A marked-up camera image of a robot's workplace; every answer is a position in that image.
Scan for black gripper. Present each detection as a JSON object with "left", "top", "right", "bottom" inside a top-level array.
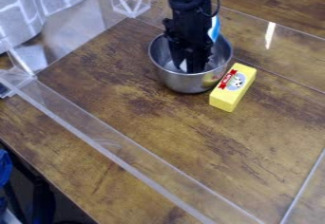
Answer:
[{"left": 162, "top": 0, "right": 213, "bottom": 74}]

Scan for white and blue toy fish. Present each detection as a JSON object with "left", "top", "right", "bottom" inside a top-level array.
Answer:
[{"left": 180, "top": 16, "right": 221, "bottom": 74}]

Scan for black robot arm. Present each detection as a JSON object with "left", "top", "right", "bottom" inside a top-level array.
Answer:
[{"left": 162, "top": 0, "right": 213, "bottom": 74}]

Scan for silver metal pot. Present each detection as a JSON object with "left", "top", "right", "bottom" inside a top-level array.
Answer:
[{"left": 149, "top": 34, "right": 233, "bottom": 94}]

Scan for blue object at edge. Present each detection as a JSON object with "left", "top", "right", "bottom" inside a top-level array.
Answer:
[{"left": 0, "top": 150, "right": 13, "bottom": 216}]

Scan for clear acrylic barrier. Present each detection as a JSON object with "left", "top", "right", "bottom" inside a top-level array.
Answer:
[{"left": 0, "top": 0, "right": 325, "bottom": 224}]

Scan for yellow butter block toy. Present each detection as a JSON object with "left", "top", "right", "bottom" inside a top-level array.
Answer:
[{"left": 210, "top": 63, "right": 257, "bottom": 112}]

